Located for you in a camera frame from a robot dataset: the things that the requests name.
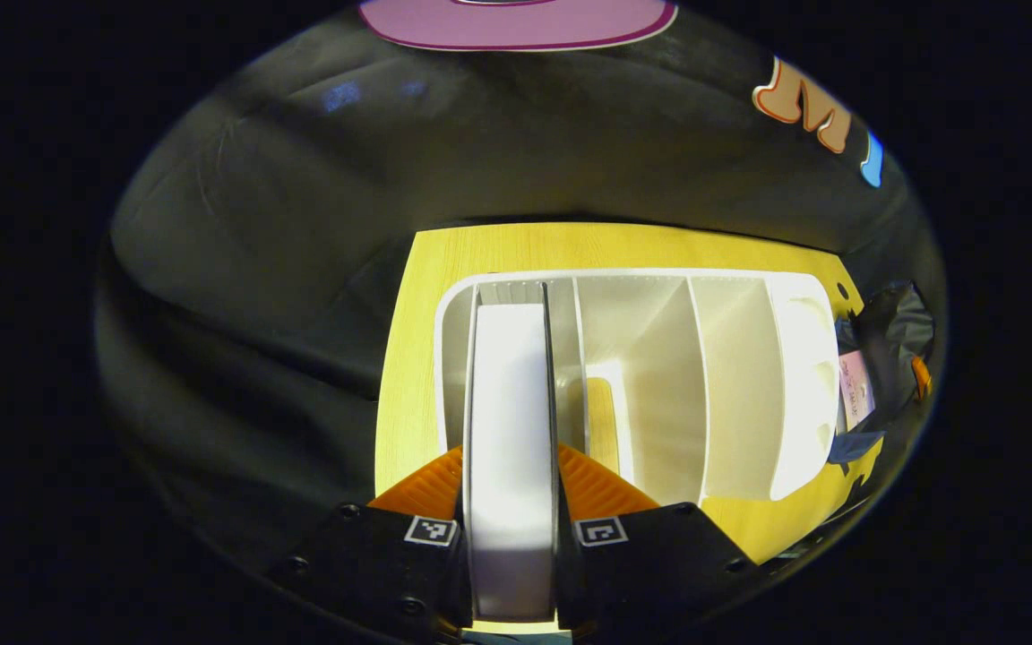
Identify white bookshelf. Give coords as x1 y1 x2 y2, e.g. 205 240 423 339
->
434 267 842 503

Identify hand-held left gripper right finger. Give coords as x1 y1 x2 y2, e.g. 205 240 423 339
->
555 442 761 641

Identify black backdrop cloth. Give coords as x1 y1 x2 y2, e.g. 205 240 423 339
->
95 0 947 574

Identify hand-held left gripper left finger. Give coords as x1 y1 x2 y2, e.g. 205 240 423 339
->
265 445 472 643

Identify blue schoolbag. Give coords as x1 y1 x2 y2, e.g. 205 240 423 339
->
825 279 936 489

